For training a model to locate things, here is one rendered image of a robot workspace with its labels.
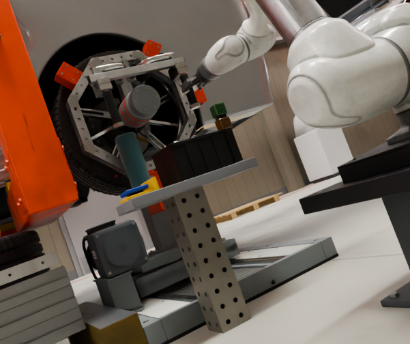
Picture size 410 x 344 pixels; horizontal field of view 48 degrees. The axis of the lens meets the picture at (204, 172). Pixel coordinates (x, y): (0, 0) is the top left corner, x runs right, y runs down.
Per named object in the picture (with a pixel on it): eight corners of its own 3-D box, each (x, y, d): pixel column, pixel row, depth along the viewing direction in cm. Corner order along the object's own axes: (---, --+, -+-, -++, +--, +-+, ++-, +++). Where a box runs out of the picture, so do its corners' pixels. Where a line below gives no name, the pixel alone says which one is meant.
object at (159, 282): (208, 259, 242) (201, 241, 243) (241, 255, 210) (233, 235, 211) (120, 297, 219) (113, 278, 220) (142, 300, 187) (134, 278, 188)
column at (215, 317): (235, 316, 145) (189, 191, 148) (251, 318, 136) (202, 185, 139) (209, 330, 141) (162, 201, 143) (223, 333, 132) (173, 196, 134)
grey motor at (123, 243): (135, 296, 207) (109, 222, 209) (167, 299, 170) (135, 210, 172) (97, 313, 199) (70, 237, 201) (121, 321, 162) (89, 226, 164)
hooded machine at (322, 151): (335, 174, 833) (310, 110, 840) (359, 166, 783) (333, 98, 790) (308, 185, 797) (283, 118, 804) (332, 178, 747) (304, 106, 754)
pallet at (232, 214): (258, 205, 749) (256, 200, 749) (286, 197, 684) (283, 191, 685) (204, 227, 695) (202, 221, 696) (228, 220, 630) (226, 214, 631)
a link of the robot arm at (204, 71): (230, 73, 170) (223, 79, 175) (222, 50, 171) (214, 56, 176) (209, 77, 166) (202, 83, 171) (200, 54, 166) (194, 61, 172)
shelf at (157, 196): (233, 176, 160) (230, 168, 160) (258, 165, 145) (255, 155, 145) (119, 216, 140) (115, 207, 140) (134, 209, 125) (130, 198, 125)
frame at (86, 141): (203, 155, 218) (164, 50, 221) (209, 151, 212) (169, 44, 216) (94, 190, 193) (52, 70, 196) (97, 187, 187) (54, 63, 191)
